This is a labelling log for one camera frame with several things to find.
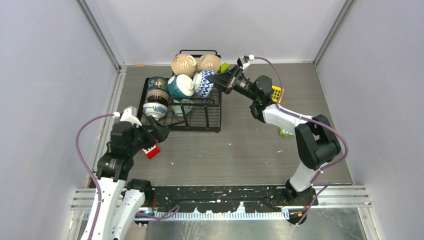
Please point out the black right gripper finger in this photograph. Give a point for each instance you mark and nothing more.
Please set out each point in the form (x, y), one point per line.
(221, 81)
(236, 72)

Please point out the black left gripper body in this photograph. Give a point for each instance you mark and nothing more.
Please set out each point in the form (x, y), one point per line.
(143, 139)

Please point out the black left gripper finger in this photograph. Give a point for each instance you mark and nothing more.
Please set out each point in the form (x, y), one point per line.
(153, 124)
(161, 134)

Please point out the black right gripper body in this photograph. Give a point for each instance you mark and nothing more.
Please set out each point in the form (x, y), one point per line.
(242, 86)

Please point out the blue white zigzag bowl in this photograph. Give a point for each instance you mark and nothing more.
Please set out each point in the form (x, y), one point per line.
(202, 86)

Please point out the beige bowl with flower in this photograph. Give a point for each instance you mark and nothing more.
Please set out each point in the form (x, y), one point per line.
(208, 62)

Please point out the teal bowl white inside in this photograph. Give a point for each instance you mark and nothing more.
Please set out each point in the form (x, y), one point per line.
(180, 86)

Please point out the beige bowl with brown markings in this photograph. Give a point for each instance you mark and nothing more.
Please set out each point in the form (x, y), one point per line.
(184, 64)

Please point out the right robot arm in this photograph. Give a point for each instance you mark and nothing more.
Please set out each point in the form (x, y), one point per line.
(316, 144)

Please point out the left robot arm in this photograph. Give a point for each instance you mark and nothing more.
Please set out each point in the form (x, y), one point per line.
(116, 199)

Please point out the green blue toy car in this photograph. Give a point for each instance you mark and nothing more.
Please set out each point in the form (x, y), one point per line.
(224, 67)

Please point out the white blue floral bowl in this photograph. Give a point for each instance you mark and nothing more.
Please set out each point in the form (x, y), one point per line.
(155, 109)

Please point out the red white window block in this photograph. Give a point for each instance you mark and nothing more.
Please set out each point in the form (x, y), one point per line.
(151, 151)

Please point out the yellow window toy block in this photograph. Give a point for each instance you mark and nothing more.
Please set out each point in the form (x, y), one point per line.
(277, 94)

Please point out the brown patterned band bowl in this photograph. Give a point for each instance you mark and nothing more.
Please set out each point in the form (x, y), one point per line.
(157, 96)

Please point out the pale green ceramic bowl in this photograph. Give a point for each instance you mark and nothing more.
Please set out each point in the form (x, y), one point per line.
(182, 106)

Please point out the dark blue glazed bowl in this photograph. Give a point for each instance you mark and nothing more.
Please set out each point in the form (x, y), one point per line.
(157, 83)

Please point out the small green toy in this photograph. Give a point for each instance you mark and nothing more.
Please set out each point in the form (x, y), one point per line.
(284, 133)

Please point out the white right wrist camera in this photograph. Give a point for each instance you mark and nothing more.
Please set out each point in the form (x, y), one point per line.
(244, 61)

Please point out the black wire dish rack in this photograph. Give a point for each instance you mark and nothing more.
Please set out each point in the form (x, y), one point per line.
(206, 115)

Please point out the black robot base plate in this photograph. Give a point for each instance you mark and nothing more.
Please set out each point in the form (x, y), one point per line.
(224, 199)

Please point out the perforated metal rail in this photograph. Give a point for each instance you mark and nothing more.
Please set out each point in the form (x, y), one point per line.
(147, 215)

